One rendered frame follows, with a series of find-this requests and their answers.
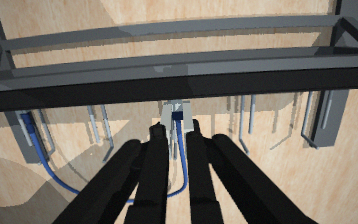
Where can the blue patch cord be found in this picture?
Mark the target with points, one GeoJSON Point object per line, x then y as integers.
{"type": "Point", "coordinates": [31, 131]}

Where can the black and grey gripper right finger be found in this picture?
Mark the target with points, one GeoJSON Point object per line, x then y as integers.
{"type": "Point", "coordinates": [258, 198]}

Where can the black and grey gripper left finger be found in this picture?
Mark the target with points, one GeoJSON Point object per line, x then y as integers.
{"type": "Point", "coordinates": [103, 198]}

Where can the dark grey patch panel rack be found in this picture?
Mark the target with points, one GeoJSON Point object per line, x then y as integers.
{"type": "Point", "coordinates": [225, 73]}

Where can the white cable plug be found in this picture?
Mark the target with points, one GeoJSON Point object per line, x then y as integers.
{"type": "Point", "coordinates": [177, 109]}

